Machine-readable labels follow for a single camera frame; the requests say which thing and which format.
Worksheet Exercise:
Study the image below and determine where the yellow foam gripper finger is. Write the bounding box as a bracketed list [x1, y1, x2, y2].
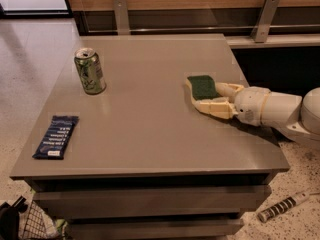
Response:
[215, 82, 244, 102]
[193, 97, 238, 119]

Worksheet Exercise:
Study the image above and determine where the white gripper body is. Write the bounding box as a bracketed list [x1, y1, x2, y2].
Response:
[234, 87, 271, 126]

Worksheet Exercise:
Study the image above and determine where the green and yellow sponge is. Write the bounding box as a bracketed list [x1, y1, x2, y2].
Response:
[186, 75, 221, 105]

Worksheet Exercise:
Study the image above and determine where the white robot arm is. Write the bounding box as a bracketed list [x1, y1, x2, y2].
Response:
[189, 81, 320, 148]

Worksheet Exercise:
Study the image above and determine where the blue rxbar wrapper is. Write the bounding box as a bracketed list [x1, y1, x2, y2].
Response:
[33, 115, 79, 160]

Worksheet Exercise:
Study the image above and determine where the grey side counter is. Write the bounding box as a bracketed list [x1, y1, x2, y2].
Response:
[226, 34, 320, 49]

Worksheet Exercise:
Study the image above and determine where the upper grey drawer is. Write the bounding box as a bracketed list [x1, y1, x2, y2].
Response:
[34, 185, 271, 219]

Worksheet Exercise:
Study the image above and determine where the grey drawer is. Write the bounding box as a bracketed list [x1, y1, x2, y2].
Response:
[34, 185, 271, 219]
[67, 219, 243, 240]

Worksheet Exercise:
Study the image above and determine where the grey drawer cabinet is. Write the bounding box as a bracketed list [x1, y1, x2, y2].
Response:
[11, 34, 289, 225]

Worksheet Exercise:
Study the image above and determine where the white power strip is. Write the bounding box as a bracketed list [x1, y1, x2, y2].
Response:
[257, 191, 319, 223]

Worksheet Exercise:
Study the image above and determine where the lower grey drawer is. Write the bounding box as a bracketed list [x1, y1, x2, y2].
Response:
[67, 219, 243, 240]

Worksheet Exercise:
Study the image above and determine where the green soda can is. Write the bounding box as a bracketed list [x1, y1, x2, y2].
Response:
[74, 47, 106, 95]

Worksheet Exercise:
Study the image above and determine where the black object bottom left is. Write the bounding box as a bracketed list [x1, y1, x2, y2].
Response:
[0, 196, 28, 240]

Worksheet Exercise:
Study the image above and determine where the right metal bracket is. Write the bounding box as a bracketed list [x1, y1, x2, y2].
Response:
[251, 0, 280, 43]

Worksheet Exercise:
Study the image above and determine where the metal bracket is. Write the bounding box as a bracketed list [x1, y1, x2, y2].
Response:
[113, 0, 130, 35]
[251, 0, 280, 43]

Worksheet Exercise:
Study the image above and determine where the metal rail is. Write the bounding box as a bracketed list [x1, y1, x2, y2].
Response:
[79, 24, 320, 36]

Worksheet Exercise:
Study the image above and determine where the left metal bracket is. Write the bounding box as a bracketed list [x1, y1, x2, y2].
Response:
[113, 0, 130, 35]

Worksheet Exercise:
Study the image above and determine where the wire mesh basket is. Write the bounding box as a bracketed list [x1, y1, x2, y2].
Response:
[19, 201, 63, 240]

